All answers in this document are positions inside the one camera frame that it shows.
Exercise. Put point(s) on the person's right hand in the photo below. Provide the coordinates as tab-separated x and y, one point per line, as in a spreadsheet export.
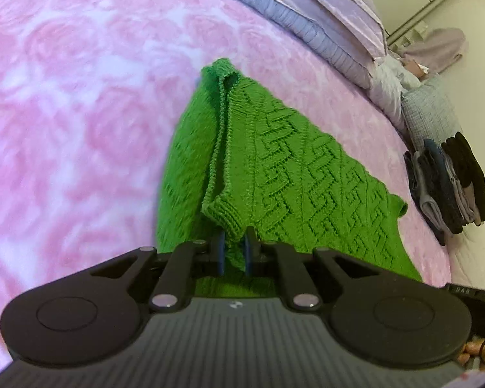
473	350

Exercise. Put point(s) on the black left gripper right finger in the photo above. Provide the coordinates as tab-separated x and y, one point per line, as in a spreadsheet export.
305	282

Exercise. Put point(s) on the green knitted sweater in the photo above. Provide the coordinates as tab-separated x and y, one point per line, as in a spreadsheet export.
239	158

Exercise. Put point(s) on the stack of folded clothes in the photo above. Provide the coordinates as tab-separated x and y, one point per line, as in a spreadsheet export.
447	185

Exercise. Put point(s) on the pink rose blanket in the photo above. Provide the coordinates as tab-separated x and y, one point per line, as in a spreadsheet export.
90	93

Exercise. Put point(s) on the lilac lower pillow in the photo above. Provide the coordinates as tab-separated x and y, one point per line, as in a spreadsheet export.
308	21

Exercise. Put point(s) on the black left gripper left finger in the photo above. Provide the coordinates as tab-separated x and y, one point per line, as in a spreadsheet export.
165	282

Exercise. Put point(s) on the hanging lilac garment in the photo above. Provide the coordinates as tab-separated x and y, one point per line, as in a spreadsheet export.
439	50

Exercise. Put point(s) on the grey checked cushion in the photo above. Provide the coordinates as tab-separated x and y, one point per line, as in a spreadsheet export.
429	113

